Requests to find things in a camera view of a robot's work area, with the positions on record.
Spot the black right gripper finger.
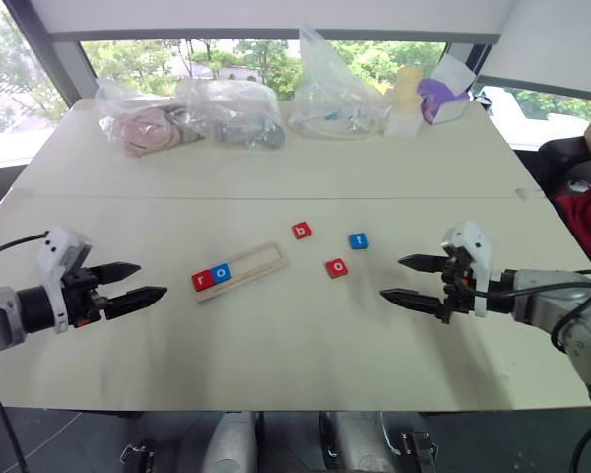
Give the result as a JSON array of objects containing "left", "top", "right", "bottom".
[
  {"left": 378, "top": 288, "right": 449, "bottom": 325},
  {"left": 397, "top": 253, "right": 450, "bottom": 274}
]

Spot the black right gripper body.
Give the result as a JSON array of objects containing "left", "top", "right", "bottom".
[{"left": 439, "top": 245, "right": 478, "bottom": 317}]

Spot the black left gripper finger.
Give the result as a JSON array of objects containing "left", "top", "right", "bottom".
[
  {"left": 103, "top": 286, "right": 169, "bottom": 321},
  {"left": 91, "top": 261, "right": 143, "bottom": 287}
]

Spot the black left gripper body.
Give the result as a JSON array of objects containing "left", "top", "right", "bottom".
[{"left": 61, "top": 265, "right": 111, "bottom": 328}]

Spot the red letter tile o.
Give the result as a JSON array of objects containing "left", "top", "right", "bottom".
[{"left": 323, "top": 258, "right": 350, "bottom": 281}]

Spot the blue letter tile o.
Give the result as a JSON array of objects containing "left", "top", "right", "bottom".
[{"left": 209, "top": 263, "right": 234, "bottom": 287}]

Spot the wooden letter tray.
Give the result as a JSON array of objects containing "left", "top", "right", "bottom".
[{"left": 192, "top": 240, "right": 291, "bottom": 304}]

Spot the silver robot leg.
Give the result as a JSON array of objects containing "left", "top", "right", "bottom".
[
  {"left": 323, "top": 410, "right": 396, "bottom": 473},
  {"left": 205, "top": 410, "right": 261, "bottom": 473}
]

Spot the plastic bag with pink items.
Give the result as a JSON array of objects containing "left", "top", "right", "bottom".
[{"left": 94, "top": 77, "right": 206, "bottom": 160}]

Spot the black metal clamp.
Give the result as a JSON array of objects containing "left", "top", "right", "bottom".
[
  {"left": 397, "top": 430, "right": 440, "bottom": 473},
  {"left": 119, "top": 439, "right": 158, "bottom": 473}
]

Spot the purple and white box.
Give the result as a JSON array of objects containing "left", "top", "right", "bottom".
[{"left": 416, "top": 52, "right": 478, "bottom": 127}]

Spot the black chair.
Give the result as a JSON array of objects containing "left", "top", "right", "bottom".
[{"left": 536, "top": 134, "right": 591, "bottom": 204}]

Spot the plastic bag with grey items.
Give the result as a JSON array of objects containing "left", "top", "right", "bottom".
[{"left": 175, "top": 77, "right": 287, "bottom": 152}]

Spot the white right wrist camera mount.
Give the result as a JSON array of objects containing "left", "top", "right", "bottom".
[{"left": 440, "top": 220, "right": 494, "bottom": 318}]

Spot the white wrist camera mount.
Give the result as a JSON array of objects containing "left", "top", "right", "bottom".
[
  {"left": 34, "top": 226, "right": 93, "bottom": 335},
  {"left": 440, "top": 220, "right": 494, "bottom": 318}
]

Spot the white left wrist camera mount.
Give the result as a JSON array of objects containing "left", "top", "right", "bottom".
[{"left": 34, "top": 226, "right": 93, "bottom": 335}]

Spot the clear bag with white cable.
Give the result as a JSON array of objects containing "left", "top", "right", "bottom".
[{"left": 288, "top": 26, "right": 394, "bottom": 142}]

